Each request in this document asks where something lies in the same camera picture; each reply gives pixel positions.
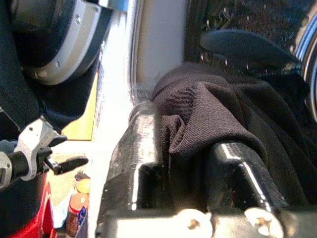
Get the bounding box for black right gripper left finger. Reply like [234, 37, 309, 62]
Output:
[105, 101, 165, 211]

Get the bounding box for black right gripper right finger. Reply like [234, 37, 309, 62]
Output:
[205, 141, 290, 211]

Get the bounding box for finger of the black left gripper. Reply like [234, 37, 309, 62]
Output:
[50, 134, 68, 148]
[53, 156, 89, 176]

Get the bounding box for dark brown knit garment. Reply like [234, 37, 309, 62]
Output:
[151, 61, 317, 211]

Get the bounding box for yellow board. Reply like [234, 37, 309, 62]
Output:
[61, 71, 99, 142]

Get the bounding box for red plastic stool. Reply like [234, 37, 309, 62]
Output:
[0, 172, 58, 238]

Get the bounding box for brown plastic bottle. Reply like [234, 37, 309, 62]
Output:
[66, 193, 89, 238]

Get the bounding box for blue grey patterned cloth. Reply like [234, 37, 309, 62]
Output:
[0, 0, 100, 139]

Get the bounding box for black grey robot hip joint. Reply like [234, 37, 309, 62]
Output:
[9, 0, 103, 86]

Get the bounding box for white front load washer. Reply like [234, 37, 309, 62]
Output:
[88, 0, 317, 238]

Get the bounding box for dark washer drum paddle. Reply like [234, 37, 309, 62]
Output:
[200, 29, 302, 71]

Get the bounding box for chrome washer drum rim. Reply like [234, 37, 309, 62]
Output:
[288, 0, 317, 124]

